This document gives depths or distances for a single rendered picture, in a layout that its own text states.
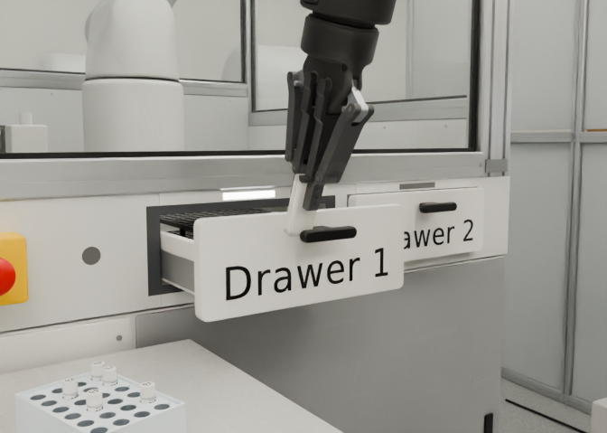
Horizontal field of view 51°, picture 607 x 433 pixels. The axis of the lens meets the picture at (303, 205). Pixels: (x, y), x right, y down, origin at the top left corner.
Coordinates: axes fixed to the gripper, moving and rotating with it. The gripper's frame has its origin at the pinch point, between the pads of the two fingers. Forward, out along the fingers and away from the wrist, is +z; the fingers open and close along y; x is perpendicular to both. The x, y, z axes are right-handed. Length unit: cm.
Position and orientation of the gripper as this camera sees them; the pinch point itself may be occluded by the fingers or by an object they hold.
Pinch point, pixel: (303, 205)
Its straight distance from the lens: 70.9
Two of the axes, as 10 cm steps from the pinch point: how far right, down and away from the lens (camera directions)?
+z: -2.0, 9.1, 3.8
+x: 8.3, -0.5, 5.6
